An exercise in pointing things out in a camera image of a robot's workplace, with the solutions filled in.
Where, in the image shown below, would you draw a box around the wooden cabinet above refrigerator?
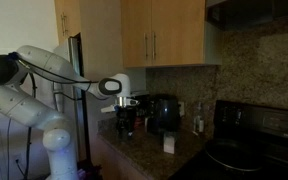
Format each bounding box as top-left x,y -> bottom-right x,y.
54,0 -> 81,43

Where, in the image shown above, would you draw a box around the white wall outlet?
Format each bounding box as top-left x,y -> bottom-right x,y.
178,101 -> 185,117

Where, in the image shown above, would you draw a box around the black range hood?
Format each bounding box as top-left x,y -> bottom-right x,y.
206,0 -> 288,31

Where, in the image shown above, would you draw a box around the red container on counter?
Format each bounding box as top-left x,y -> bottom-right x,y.
134,116 -> 144,129

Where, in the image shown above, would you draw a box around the dark frying pan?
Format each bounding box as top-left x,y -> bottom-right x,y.
204,139 -> 263,172

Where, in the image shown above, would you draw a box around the wooden upper cabinet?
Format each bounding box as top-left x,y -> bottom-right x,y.
120,0 -> 223,69

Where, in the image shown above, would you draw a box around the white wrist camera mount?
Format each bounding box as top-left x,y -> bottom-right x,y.
101,97 -> 139,113

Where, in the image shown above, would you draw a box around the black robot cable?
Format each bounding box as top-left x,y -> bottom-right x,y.
7,51 -> 100,101

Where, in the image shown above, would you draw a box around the black kitchen stove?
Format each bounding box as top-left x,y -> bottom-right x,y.
168,100 -> 288,180

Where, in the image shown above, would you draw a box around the black coffee maker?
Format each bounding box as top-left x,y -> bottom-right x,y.
146,94 -> 181,134

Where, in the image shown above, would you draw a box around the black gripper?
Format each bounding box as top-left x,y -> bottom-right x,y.
116,107 -> 136,140

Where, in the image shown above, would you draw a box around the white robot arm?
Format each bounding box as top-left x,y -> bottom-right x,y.
0,45 -> 138,180

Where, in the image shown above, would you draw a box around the stainless steel refrigerator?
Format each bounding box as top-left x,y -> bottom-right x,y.
52,34 -> 91,168

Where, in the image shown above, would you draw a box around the small bottle by backsplash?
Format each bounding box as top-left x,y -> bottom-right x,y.
194,102 -> 204,133

